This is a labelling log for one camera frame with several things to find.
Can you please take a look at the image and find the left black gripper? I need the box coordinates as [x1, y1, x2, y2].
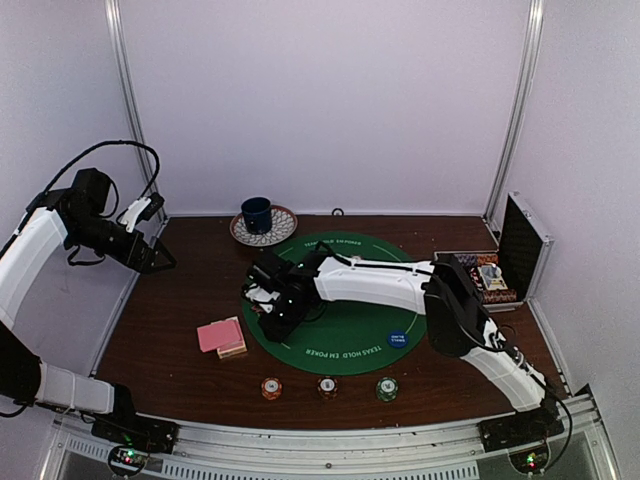
[66, 213, 176, 274]

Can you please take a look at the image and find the red poker chip stack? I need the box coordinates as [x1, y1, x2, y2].
[261, 377, 283, 400]

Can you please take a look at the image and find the blue small blind button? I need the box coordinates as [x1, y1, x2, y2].
[387, 330, 409, 349]

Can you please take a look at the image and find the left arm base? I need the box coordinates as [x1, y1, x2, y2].
[89, 416, 179, 478]

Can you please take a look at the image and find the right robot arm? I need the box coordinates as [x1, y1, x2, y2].
[241, 241, 562, 442]

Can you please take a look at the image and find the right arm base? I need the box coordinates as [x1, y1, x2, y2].
[478, 412, 564, 475]

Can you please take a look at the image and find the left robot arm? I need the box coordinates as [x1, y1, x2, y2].
[1, 168, 176, 444]

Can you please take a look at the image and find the patterned ceramic saucer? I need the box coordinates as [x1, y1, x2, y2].
[229, 205, 298, 248]

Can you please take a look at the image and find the round green poker mat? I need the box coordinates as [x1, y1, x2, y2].
[241, 232, 427, 376]

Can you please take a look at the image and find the pink playing card deck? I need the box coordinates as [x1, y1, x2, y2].
[196, 317, 245, 353]

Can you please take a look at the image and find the dark blue mug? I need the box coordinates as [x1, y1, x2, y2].
[241, 197, 272, 235]

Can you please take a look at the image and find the brown poker chip stack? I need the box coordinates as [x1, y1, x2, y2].
[317, 376, 338, 399]

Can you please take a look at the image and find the green poker chip stack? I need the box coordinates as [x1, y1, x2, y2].
[376, 377, 399, 402]

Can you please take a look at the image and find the aluminium poker chip case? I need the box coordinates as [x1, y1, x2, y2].
[451, 191, 554, 312]

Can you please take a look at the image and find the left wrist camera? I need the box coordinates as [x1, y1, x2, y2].
[116, 192, 165, 233]

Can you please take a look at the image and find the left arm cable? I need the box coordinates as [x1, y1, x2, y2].
[29, 140, 161, 236]

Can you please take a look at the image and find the front aluminium rail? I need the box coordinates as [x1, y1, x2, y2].
[36, 393, 622, 479]

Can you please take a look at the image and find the left aluminium frame post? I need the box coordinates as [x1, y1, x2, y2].
[104, 0, 167, 223]

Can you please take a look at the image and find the aluminium frame post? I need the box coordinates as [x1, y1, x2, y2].
[484, 0, 545, 225]
[104, 0, 167, 223]

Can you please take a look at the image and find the right aluminium frame post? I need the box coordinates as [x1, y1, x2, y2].
[484, 0, 545, 225]

